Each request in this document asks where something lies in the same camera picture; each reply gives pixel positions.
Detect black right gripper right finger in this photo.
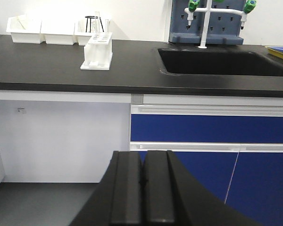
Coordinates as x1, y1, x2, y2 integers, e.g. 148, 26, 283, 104
143, 151, 259, 226

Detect white test tube rack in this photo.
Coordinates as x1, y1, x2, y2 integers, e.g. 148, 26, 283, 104
80, 32, 113, 71

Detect clear glass test tube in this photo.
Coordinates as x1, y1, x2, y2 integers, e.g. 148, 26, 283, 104
105, 19, 110, 33
94, 11, 100, 33

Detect left white storage bin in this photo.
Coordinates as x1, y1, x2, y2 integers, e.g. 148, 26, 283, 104
6, 15, 45, 44

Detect black metal tripod stand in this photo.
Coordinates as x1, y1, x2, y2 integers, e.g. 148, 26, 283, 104
85, 16, 104, 32

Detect middle white storage bin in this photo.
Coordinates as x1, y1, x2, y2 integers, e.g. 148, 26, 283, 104
41, 19, 77, 45

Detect right white storage bin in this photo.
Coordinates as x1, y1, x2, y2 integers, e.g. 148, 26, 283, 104
74, 17, 111, 46

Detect yellow and blue tray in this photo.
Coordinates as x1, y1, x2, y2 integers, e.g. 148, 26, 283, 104
266, 46, 283, 59

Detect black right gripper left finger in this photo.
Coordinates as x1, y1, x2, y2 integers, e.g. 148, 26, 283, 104
70, 151, 142, 226

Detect black lab sink basin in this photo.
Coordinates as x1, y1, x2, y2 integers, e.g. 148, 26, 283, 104
158, 48, 283, 77

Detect white storage bin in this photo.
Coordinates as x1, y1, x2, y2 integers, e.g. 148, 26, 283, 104
41, 19, 77, 45
74, 17, 111, 46
6, 15, 45, 44

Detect blue cabinet door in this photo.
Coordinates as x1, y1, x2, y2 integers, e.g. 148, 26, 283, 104
175, 152, 283, 226

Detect white lab faucet green knobs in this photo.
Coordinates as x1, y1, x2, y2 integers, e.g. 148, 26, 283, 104
184, 0, 257, 49

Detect blue-grey pegboard drying rack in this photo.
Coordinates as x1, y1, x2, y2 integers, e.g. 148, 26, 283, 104
169, 0, 245, 45

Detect blue cabinet drawer front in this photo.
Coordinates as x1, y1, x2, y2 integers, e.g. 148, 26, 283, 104
131, 114, 283, 144

